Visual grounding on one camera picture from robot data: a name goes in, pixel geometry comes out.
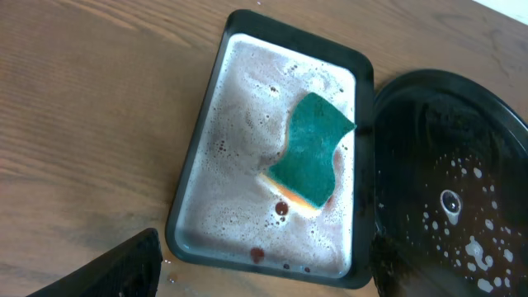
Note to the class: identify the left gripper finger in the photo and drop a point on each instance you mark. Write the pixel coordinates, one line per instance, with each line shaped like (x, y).
(131, 269)

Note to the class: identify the green yellow sponge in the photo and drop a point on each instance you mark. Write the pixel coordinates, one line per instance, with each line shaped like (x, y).
(304, 173)

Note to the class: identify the black rectangular soapy tray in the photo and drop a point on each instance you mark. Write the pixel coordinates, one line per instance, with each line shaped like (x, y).
(221, 214)

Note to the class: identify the round black tray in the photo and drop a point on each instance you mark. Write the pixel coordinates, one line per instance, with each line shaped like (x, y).
(450, 189)

